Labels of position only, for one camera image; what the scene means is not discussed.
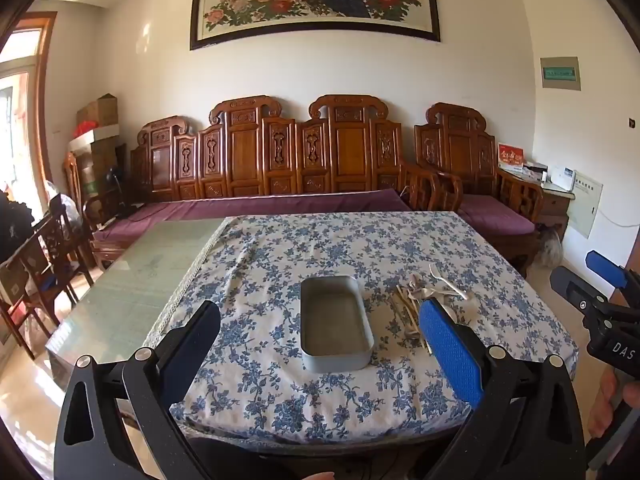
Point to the blue floral tablecloth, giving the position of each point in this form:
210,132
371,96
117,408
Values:
280,260

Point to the white electrical panel door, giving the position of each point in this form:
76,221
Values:
585,207

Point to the black desk lamp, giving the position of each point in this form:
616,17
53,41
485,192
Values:
115,185

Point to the clear plastic bag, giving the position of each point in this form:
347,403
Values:
65,205

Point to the red card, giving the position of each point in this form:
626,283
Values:
510,156

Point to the white flat box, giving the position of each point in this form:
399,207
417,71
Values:
95,139

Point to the wooden dining chair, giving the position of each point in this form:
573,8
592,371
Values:
20,300
55,245

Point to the carved wooden armchair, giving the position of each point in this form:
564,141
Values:
460,150

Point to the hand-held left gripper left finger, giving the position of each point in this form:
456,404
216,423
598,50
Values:
192,355

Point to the brown cardboard box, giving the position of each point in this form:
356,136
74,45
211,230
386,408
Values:
100,110

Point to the grey wall panel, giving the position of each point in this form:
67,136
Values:
561,74

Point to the framed peacock painting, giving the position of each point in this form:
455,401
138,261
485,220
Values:
300,0

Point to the purple armchair cushion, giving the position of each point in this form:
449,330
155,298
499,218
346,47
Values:
495,215

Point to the grey metal tin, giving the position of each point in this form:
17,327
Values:
335,320

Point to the wooden side table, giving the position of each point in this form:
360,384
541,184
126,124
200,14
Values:
552,205

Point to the person's dark clothing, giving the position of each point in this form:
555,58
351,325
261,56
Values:
300,455

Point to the wooden window frame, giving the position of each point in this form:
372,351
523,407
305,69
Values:
44,110

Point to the long purple sofa cushion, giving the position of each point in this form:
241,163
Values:
200,207

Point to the dark clothes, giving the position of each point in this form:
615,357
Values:
15,225

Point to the white plastic fork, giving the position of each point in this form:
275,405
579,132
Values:
452,290

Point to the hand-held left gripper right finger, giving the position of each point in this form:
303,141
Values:
450,355

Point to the carved wooden sofa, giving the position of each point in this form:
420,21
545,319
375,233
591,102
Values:
250,160

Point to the person's right hand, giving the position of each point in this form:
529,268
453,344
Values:
605,400

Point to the glass top dining table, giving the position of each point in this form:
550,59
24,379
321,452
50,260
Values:
130,280

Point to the brown wooden chopstick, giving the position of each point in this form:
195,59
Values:
404,307

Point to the grey fluffy mop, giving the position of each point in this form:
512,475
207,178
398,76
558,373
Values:
547,250

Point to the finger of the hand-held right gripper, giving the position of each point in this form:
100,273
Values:
572,284
606,266

